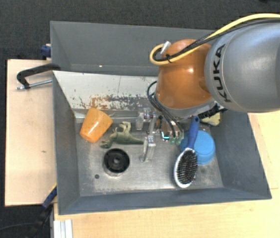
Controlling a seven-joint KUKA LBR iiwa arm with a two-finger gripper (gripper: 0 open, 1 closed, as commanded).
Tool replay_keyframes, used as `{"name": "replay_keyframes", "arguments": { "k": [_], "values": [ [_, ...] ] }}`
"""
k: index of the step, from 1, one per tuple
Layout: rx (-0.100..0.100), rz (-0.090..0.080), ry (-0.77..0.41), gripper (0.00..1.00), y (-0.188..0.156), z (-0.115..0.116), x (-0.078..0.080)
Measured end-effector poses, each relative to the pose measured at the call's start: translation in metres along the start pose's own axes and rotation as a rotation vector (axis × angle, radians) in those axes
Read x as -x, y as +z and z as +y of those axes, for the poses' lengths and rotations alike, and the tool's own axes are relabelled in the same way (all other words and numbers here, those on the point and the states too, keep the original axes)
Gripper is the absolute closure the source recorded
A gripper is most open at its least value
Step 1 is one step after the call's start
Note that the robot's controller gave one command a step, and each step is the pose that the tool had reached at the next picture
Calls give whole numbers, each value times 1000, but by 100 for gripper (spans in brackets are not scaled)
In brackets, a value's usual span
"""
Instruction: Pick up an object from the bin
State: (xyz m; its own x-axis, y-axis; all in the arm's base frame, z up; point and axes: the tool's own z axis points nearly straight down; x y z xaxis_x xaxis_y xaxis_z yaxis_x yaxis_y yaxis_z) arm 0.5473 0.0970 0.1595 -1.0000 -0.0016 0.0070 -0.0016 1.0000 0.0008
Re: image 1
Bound orange plastic cup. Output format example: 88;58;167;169
79;107;114;144

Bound blue plastic cup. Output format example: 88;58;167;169
179;129;216;165

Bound green toy dinosaur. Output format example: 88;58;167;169
100;121;144;149

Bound blue handled hairbrush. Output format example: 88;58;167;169
173;115;201;189

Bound black cylinder on white bracket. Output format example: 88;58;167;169
197;105;229;126

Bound pale wood board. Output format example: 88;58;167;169
4;59;57;207

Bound black round ring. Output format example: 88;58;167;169
103;148;131;174

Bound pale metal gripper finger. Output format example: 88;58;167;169
139;135;157;163
135;109;153;130

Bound grey metal bin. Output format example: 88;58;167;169
49;20;273;216

